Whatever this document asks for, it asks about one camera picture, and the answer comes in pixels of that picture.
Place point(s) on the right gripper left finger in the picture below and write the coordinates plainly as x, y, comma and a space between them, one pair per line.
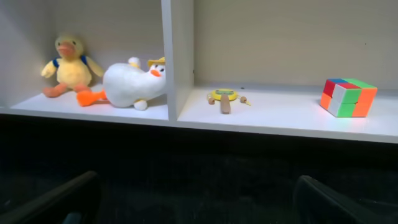
46, 205

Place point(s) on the white shelf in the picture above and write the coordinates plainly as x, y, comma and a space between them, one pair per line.
280, 46

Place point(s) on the many-coloured puzzle cube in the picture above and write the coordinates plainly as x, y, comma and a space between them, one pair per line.
348, 98

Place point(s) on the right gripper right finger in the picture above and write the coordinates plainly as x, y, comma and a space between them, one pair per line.
329, 205

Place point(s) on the white plush duck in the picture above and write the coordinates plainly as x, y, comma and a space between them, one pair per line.
130, 84

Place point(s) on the yellow rattle drum toy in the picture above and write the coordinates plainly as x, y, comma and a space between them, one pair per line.
224, 95

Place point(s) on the yellow plush duck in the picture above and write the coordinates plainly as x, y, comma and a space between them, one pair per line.
71, 71

